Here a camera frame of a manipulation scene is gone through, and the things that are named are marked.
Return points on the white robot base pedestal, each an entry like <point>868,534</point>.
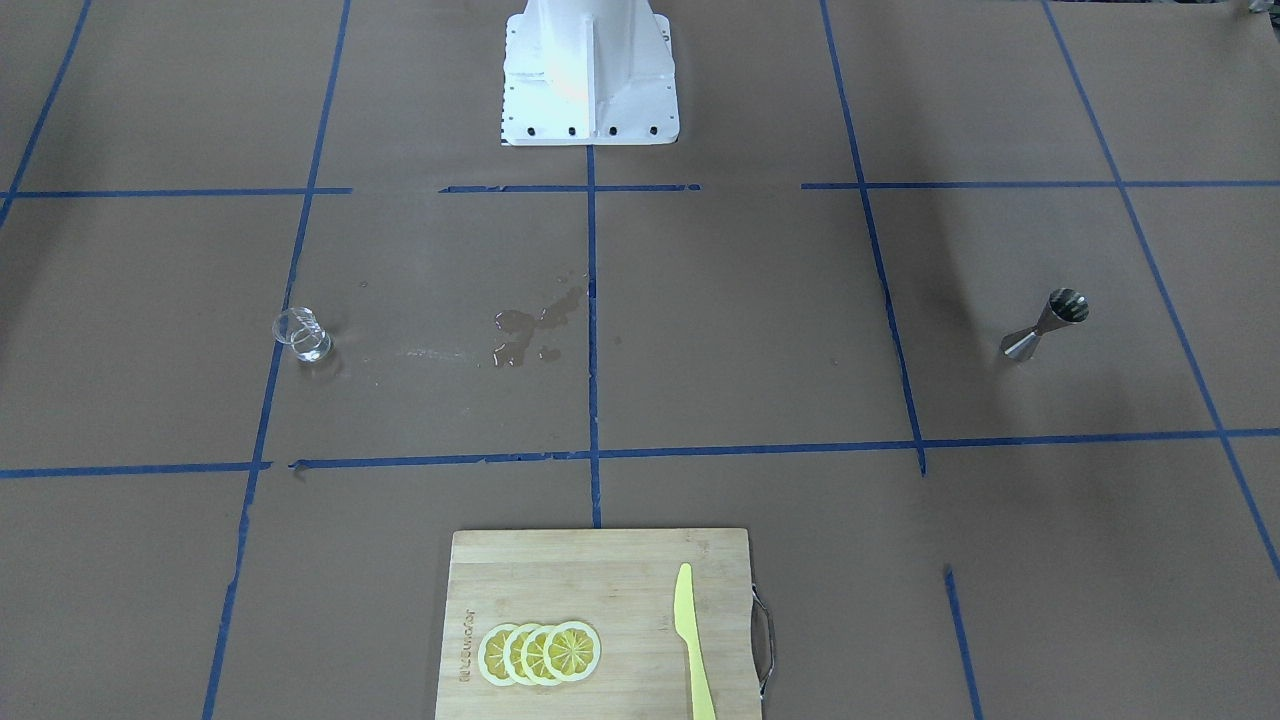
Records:
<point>580,73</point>

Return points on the clear glass cup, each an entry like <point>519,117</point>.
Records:
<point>298,330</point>

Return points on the steel double jigger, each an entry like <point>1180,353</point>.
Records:
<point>1063,308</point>

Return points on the bamboo cutting board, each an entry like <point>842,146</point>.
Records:
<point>622,583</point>

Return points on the yellow plastic knife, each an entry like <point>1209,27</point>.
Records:
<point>686,626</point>

